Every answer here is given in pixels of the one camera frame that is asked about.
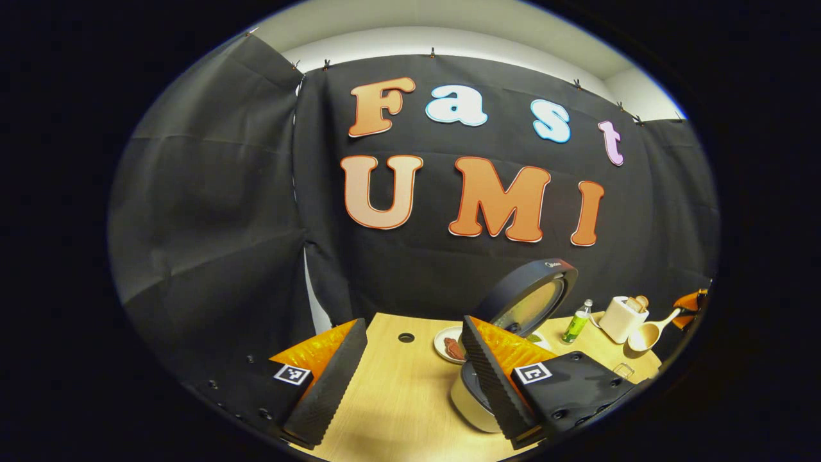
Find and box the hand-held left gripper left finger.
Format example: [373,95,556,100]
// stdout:
[192,318,368,450]

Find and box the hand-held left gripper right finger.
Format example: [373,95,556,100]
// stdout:
[462,314,639,450]

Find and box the wooden spoon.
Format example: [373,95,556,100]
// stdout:
[627,308,684,352]

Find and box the dark grey rice cooker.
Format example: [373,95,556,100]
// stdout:
[449,259,578,434]

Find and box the small dish of red beans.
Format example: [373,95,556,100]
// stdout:
[434,326,469,365]

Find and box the white toaster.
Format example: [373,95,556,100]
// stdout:
[598,295,650,344]

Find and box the green drink bottle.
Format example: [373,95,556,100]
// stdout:
[561,299,594,345]

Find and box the black backdrop cloth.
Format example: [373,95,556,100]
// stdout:
[108,32,719,386]

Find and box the row of cloth clips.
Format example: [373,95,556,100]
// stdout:
[247,29,684,126]

